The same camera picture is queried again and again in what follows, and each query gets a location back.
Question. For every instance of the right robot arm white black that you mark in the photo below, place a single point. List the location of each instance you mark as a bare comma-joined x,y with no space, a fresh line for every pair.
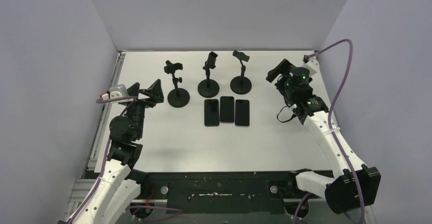
353,182

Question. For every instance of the aluminium frame rail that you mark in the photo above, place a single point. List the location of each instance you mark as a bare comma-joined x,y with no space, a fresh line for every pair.
96,159

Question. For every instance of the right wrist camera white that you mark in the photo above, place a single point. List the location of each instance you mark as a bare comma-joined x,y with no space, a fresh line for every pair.
311,64

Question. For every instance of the black smartphone white edge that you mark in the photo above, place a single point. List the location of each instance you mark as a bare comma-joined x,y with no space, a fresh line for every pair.
242,113

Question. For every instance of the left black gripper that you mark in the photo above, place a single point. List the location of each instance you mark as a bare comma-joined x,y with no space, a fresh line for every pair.
154,91

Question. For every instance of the tall black tripod phone stand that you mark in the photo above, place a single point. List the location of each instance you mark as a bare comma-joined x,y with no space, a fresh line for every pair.
178,97

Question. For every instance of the purple-edged black smartphone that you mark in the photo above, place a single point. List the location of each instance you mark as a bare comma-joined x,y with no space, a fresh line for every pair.
227,109

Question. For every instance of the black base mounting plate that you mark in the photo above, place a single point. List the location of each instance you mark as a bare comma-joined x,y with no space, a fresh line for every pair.
219,192

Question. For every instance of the black round-base phone stand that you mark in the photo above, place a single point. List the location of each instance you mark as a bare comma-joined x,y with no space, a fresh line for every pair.
240,84

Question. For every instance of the black phone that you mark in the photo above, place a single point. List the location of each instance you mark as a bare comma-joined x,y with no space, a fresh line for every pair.
211,112

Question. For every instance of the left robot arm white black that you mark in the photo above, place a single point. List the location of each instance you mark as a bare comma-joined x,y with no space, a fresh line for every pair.
118,182

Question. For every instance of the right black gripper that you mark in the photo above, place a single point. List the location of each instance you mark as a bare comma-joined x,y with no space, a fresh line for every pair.
282,79

